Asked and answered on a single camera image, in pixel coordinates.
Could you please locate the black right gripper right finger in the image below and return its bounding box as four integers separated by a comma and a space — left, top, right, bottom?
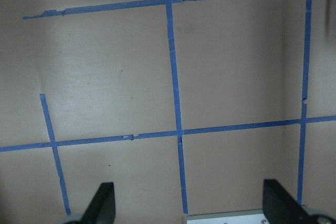
262, 179, 310, 224

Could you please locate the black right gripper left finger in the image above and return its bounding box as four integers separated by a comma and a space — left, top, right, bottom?
79, 182, 116, 224

